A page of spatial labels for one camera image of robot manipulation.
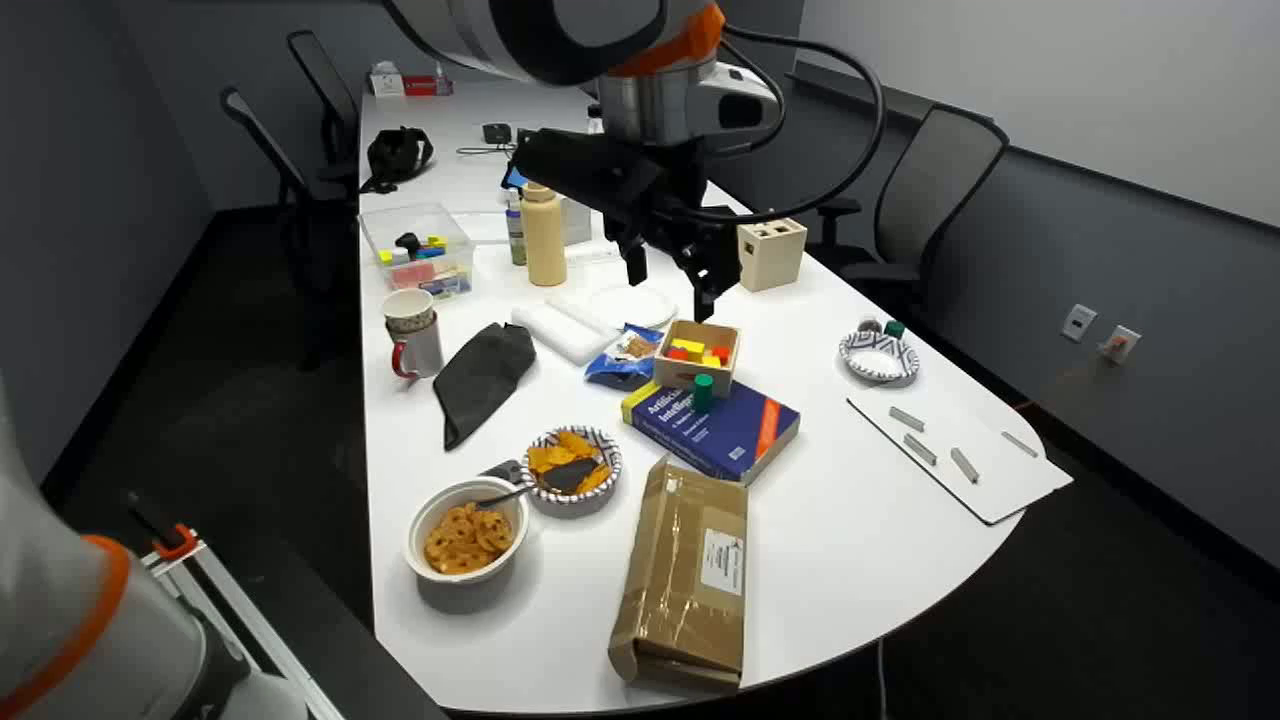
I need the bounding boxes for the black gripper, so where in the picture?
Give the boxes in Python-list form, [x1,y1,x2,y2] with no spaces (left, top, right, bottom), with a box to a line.
[595,129,749,323]

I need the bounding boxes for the small orange food bowl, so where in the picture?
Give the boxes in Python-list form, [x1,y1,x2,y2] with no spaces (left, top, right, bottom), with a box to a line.
[518,425,625,522]

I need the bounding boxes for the white bowl with crackers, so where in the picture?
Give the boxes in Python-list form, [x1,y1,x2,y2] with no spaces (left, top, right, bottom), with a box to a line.
[400,473,530,594]

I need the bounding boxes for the white round plate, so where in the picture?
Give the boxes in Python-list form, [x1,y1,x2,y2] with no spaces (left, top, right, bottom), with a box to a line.
[581,277,684,335]

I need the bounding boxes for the blue snack packet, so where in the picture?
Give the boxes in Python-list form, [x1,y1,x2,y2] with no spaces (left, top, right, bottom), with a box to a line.
[584,322,667,391]

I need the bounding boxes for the wooden shape sorter cube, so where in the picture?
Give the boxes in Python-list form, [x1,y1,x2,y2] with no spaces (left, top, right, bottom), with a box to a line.
[736,215,812,298]

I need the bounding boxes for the white rolled towel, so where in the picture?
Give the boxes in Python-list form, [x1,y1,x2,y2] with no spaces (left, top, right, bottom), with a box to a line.
[513,298,616,370]

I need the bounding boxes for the yellow block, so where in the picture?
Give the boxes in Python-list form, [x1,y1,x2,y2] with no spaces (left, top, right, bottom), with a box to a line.
[618,378,663,421]

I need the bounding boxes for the cream plastic bottle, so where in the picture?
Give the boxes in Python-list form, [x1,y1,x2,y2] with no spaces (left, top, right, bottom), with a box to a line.
[514,179,572,292]

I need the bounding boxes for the small spray bottle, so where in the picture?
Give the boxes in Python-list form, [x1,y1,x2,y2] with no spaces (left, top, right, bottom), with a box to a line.
[498,186,530,268]

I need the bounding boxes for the blue book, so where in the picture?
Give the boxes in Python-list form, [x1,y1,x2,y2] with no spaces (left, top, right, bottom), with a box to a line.
[625,378,804,485]

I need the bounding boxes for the black cloth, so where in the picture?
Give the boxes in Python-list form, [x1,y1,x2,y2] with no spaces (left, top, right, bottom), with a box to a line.
[429,322,539,452]

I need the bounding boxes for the clear plastic toy bin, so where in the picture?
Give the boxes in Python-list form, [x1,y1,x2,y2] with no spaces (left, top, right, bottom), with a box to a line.
[361,196,480,303]

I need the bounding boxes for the grey mesh office chair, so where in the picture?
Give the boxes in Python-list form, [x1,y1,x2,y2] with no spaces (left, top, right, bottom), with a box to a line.
[797,106,1010,315]

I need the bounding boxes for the black headphones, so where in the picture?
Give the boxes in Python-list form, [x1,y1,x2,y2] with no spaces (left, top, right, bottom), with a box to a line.
[361,125,437,196]

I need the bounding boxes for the red and white box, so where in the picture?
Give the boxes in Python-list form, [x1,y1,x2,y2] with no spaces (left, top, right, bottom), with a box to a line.
[368,55,456,101]

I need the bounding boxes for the black office chair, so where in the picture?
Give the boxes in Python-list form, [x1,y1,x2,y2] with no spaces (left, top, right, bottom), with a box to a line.
[215,86,365,363]
[285,27,365,176]

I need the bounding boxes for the white clipboard with tools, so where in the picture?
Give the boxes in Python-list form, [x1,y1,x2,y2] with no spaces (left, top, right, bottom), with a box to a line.
[845,378,1074,533]

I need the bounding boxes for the tripod with orange clamp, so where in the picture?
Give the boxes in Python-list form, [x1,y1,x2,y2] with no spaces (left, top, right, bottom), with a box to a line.
[125,493,351,720]

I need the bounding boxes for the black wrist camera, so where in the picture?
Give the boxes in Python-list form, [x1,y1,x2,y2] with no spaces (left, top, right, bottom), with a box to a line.
[507,129,611,206]

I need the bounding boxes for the coiled white cable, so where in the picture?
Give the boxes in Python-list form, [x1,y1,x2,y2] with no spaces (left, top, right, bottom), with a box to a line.
[837,323,923,391]

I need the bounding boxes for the white mug red handle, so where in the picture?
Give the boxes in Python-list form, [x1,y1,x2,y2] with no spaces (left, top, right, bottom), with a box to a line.
[380,284,446,390]

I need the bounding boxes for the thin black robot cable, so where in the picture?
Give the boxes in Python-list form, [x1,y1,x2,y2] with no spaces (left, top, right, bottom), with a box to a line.
[692,22,892,224]

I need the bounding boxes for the wall whiteboard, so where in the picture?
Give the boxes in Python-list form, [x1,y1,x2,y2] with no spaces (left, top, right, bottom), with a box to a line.
[790,0,1280,233]

